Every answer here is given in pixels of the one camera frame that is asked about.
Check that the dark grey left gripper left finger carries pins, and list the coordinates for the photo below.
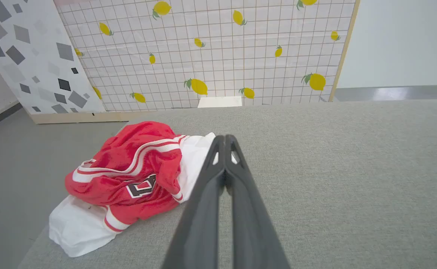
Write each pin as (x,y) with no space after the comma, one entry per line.
(200,224)

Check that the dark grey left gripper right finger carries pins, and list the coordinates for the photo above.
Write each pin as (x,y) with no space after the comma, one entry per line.
(252,231)

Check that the red and white basketball jersey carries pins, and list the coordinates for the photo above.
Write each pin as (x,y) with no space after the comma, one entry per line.
(129,175)

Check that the white rectangular block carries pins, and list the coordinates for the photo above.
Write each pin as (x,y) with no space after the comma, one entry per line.
(219,102)

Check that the lemon print grid panel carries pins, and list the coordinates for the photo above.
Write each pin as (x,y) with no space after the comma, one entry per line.
(222,56)

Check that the grey terrazzo print panel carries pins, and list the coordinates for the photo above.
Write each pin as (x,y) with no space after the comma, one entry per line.
(35,63)

